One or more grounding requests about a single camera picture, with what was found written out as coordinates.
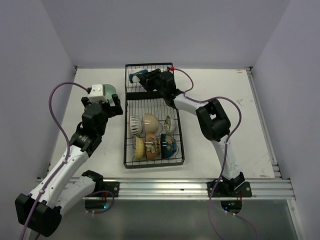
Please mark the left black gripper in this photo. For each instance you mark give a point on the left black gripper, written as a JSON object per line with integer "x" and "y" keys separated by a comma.
{"x": 113, "y": 110}

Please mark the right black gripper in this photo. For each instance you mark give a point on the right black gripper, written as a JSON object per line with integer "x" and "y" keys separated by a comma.
{"x": 147, "y": 80}

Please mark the mint green floral bowl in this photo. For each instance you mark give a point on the mint green floral bowl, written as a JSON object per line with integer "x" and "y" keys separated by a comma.
{"x": 109, "y": 90}

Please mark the teal white dotted bowl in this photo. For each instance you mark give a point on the teal white dotted bowl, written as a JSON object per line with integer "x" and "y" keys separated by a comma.
{"x": 137, "y": 75}

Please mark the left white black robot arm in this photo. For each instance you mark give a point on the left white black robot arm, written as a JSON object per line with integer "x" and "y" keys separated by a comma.
{"x": 43, "y": 208}

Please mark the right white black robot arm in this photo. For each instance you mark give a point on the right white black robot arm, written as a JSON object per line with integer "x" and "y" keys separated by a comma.
{"x": 212, "y": 118}

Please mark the white bowl blue stripes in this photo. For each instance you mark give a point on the white bowl blue stripes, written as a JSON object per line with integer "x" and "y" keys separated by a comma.
{"x": 135, "y": 125}

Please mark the beige plain bowl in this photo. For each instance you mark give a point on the beige plain bowl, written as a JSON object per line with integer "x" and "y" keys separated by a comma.
{"x": 151, "y": 123}

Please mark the white scalloped patterned bowl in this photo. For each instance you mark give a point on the white scalloped patterned bowl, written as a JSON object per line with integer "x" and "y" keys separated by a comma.
{"x": 169, "y": 125}

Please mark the yellow green patterned bowl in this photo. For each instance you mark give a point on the yellow green patterned bowl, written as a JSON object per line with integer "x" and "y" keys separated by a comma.
{"x": 139, "y": 148}

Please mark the pink floral bowl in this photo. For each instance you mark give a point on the pink floral bowl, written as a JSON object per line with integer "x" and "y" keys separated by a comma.
{"x": 152, "y": 146}

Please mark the dark blue floral bowl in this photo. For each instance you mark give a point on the dark blue floral bowl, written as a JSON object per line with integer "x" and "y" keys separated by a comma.
{"x": 168, "y": 146}

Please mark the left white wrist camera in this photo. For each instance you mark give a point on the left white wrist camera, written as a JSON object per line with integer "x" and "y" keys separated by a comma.
{"x": 97, "y": 93}

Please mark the black wire dish rack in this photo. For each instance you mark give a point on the black wire dish rack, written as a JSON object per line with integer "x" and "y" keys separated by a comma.
{"x": 138, "y": 102}

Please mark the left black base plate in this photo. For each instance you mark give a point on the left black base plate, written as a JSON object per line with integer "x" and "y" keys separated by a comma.
{"x": 110, "y": 188}

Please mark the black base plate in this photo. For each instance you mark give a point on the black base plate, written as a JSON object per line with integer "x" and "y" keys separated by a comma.
{"x": 223, "y": 191}
{"x": 110, "y": 188}

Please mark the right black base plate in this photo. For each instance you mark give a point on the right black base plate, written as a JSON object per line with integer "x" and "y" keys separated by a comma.
{"x": 223, "y": 191}

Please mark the aluminium mounting rail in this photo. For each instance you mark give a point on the aluminium mounting rail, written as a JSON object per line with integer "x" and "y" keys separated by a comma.
{"x": 197, "y": 189}

